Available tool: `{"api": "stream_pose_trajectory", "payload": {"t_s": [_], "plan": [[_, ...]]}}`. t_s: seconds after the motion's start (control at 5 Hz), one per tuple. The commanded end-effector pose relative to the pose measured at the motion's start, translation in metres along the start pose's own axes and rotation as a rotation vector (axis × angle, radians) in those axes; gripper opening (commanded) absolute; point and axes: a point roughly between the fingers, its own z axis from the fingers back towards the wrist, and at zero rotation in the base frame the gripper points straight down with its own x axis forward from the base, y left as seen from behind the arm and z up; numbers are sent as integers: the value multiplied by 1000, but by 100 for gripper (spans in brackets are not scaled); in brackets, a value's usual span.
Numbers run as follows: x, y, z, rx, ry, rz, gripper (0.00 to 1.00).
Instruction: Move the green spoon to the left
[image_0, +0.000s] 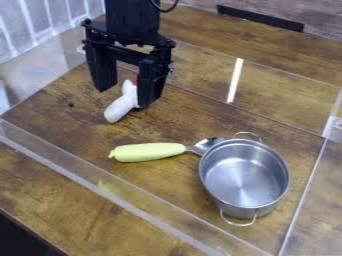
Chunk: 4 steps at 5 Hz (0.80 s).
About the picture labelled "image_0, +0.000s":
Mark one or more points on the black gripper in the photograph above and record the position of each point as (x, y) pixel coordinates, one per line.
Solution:
(127, 37)

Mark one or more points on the green handled metal spoon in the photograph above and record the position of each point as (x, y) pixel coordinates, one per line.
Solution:
(155, 151)

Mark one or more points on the white and red toy mushroom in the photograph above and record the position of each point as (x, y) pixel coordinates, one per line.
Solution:
(126, 102)

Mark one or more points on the black strip on table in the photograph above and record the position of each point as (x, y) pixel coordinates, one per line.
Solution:
(261, 18)

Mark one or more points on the stainless steel pot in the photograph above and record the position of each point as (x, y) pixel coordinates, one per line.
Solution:
(246, 178)

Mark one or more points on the clear acrylic front barrier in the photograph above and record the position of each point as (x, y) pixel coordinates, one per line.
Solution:
(191, 229)

